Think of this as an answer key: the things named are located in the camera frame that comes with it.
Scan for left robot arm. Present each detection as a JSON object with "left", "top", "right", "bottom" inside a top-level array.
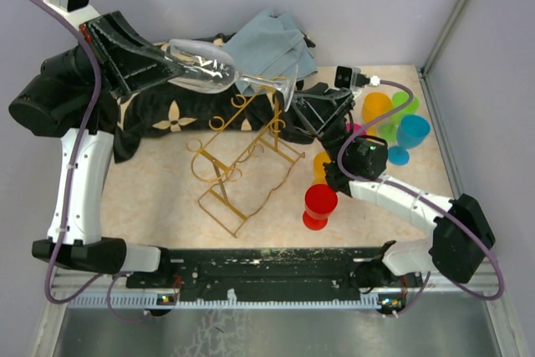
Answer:
[{"left": 8, "top": 11, "right": 184, "bottom": 288}]

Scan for black cream flower blanket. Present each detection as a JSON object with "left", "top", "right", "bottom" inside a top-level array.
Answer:
[{"left": 109, "top": 33, "right": 318, "bottom": 165}]

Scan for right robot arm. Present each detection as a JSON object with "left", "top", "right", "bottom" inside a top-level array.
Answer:
[{"left": 289, "top": 89, "right": 498, "bottom": 287}]

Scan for green wine glass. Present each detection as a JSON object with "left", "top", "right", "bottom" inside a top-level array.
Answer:
[{"left": 379, "top": 91, "right": 420, "bottom": 143}]

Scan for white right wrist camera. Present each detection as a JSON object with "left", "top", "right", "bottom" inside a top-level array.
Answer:
[{"left": 334, "top": 66, "right": 380, "bottom": 97}]

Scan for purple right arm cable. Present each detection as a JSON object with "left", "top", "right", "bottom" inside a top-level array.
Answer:
[{"left": 336, "top": 79, "right": 506, "bottom": 319}]

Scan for gold wire glass rack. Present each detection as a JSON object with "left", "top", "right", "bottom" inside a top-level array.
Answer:
[{"left": 187, "top": 86, "right": 305, "bottom": 238}]

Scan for clear wine glass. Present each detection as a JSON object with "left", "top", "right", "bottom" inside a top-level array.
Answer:
[{"left": 165, "top": 39, "right": 298, "bottom": 111}]

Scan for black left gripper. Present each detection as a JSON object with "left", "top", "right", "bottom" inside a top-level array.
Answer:
[{"left": 39, "top": 9, "right": 187, "bottom": 98}]

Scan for grey blue folded cloth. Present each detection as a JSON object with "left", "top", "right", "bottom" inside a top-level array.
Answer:
[{"left": 223, "top": 9, "right": 318, "bottom": 80}]

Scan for red wine glass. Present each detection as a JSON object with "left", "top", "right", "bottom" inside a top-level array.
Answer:
[{"left": 303, "top": 183, "right": 338, "bottom": 231}]

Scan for magenta wine glass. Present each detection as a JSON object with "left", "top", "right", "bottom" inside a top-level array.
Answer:
[{"left": 346, "top": 123, "right": 367, "bottom": 137}]

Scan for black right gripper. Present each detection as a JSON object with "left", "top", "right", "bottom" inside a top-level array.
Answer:
[{"left": 275, "top": 83, "right": 357, "bottom": 165}]

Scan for blue wine glass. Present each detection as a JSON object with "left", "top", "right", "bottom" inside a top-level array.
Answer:
[{"left": 388, "top": 115, "right": 431, "bottom": 166}]

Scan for orange yellow wine glass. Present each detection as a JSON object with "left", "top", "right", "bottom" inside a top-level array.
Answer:
[{"left": 313, "top": 151, "right": 331, "bottom": 185}]

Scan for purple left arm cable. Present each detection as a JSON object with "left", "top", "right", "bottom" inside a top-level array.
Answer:
[{"left": 0, "top": 0, "right": 160, "bottom": 324}]

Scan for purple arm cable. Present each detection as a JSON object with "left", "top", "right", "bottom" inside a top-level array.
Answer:
[
  {"left": 336, "top": 79, "right": 506, "bottom": 319},
  {"left": 0, "top": 0, "right": 160, "bottom": 324}
]

